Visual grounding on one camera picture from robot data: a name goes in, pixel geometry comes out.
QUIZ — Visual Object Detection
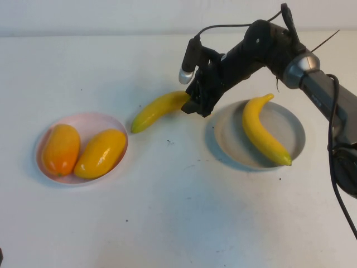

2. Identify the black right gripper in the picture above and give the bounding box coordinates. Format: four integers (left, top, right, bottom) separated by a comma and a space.
180, 39, 264, 118

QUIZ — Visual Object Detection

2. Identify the yellow banana green tip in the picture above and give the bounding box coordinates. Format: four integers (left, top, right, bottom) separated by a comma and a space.
242, 93, 293, 167
130, 90, 193, 134

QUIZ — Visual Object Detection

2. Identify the yellow mango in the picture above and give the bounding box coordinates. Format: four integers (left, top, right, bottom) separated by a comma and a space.
73, 128, 127, 180

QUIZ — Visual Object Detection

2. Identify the orange mango green stem dot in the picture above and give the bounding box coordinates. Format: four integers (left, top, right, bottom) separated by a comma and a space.
41, 124, 81, 178

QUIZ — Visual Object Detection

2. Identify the grey-blue round plate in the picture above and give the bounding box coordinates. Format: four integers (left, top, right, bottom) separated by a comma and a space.
213, 99, 306, 171

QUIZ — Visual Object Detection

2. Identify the pink round plate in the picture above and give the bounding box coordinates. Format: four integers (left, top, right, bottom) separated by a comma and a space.
35, 112, 129, 187

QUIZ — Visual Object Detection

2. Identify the right wrist camera black silver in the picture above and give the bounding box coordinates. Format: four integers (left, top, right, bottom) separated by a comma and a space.
177, 37, 202, 84

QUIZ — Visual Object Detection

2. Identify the black right camera cable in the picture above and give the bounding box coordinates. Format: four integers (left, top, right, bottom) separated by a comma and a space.
195, 3, 357, 241

